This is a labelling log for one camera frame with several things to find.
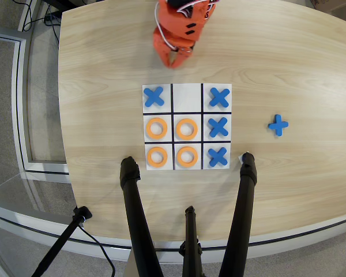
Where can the white tic-tac-toe board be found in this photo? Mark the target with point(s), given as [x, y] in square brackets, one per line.
[187, 98]

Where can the black stand pole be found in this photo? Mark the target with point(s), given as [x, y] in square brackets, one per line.
[60, 239]

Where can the black furniture frame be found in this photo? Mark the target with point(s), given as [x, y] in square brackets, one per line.
[63, 3]

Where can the thin black tripod leg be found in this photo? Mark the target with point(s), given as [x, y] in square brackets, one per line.
[191, 231]

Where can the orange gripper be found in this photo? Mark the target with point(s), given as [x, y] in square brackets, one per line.
[165, 49]

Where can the white metal floor frame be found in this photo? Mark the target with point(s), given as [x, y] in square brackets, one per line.
[18, 115]

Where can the black camera tripod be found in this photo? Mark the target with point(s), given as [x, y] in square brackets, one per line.
[17, 222]

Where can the blue foam cross piece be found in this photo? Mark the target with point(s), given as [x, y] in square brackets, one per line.
[278, 125]
[153, 97]
[218, 157]
[218, 127]
[219, 98]

